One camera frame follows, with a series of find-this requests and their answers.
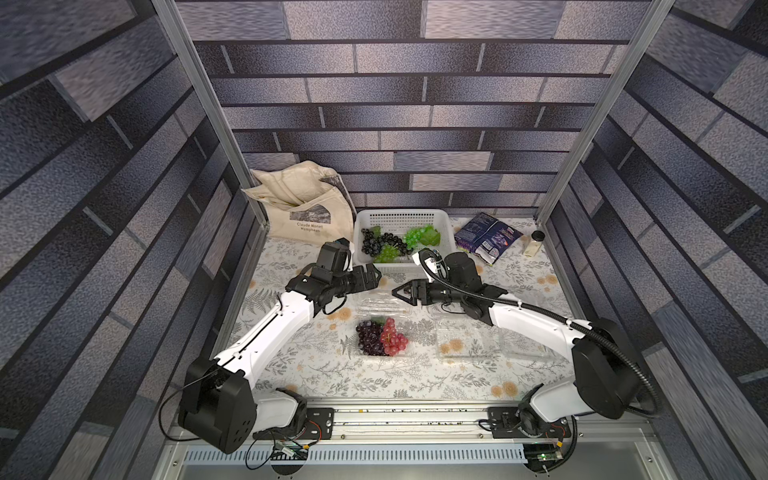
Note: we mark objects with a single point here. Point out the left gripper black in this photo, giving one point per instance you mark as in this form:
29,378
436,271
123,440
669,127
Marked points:
362,282

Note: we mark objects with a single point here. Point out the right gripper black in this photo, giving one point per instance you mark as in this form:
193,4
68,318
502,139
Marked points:
420,291

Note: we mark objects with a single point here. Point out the clear clamshell container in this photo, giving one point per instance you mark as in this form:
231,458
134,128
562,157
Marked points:
461,338
380,305

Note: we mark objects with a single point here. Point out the dark purple grape bunch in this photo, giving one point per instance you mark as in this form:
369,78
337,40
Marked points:
369,338

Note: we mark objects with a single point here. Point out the red grape bunch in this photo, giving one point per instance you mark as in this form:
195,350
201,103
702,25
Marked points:
392,341

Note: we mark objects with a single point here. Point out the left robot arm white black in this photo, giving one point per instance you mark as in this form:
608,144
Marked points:
217,404

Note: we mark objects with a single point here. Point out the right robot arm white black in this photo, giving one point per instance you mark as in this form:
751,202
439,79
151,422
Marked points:
606,372

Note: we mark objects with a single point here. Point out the black grape bunch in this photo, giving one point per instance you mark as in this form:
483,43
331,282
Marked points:
374,239

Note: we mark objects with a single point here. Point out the green grape bunch front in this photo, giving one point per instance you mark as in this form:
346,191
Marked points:
388,254

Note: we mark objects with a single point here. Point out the green grape bunch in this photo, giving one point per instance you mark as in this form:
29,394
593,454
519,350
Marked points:
388,254
422,236

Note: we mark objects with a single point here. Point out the white plastic basket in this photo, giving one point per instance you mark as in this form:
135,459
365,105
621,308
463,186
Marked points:
399,222

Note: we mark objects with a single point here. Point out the green grape bunch right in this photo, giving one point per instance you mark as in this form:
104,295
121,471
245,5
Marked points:
422,236

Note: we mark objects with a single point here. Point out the dark blue snack bag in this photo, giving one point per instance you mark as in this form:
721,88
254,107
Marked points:
486,237

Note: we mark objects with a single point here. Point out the beige canvas tote bag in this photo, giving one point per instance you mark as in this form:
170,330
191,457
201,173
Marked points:
305,202

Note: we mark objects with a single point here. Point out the small black-capped bottle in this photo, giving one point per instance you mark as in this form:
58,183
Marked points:
534,244

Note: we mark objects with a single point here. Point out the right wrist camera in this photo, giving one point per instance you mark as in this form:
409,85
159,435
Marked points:
424,258

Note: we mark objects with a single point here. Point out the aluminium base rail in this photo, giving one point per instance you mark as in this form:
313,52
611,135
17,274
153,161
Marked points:
405,432

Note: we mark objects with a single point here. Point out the left aluminium frame post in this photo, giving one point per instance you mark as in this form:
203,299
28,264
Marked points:
182,43

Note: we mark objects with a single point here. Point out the aluminium frame post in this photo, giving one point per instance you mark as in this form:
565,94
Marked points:
647,30
182,43

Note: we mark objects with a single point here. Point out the right aluminium frame post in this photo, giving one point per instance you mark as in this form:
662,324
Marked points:
647,30

